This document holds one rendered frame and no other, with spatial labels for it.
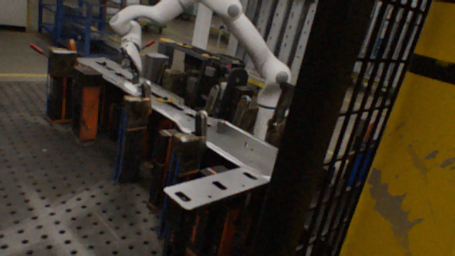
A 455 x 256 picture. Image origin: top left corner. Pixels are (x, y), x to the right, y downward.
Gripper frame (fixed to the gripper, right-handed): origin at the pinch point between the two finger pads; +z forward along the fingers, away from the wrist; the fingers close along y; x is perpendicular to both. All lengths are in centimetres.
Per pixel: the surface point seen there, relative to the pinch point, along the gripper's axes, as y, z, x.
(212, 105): 17.3, 12.6, -27.6
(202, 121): -10, 43, -28
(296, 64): 315, -300, -125
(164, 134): -1.7, 36.7, -13.0
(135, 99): -3.7, 18.7, -3.6
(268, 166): 4, 56, -43
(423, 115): -62, 95, -59
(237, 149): 5, 46, -35
